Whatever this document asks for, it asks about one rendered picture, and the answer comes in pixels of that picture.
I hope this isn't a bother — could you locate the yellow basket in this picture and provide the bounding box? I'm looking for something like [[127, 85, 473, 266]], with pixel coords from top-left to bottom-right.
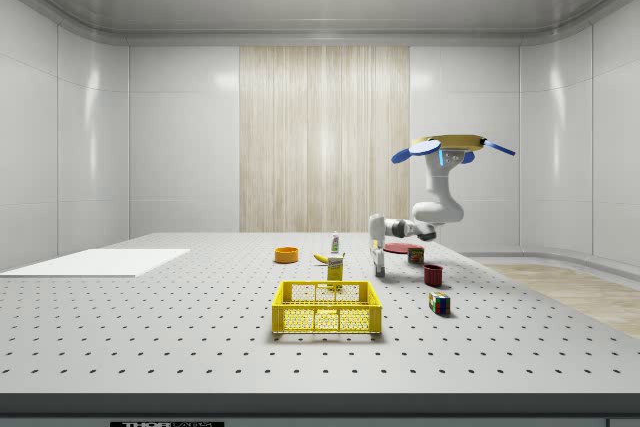
[[271, 280, 384, 336]]

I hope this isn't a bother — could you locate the white board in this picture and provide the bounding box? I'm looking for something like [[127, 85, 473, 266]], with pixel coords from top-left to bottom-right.
[[0, 248, 192, 278]]

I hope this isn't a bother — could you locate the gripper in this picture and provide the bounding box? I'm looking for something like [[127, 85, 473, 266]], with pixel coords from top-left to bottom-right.
[[371, 245, 387, 280]]

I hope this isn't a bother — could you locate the drone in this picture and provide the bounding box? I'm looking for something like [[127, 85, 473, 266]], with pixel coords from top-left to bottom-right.
[[390, 132, 518, 167]]

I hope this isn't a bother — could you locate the puzzle cube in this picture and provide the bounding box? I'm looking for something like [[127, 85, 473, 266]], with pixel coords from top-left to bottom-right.
[[427, 291, 452, 316]]

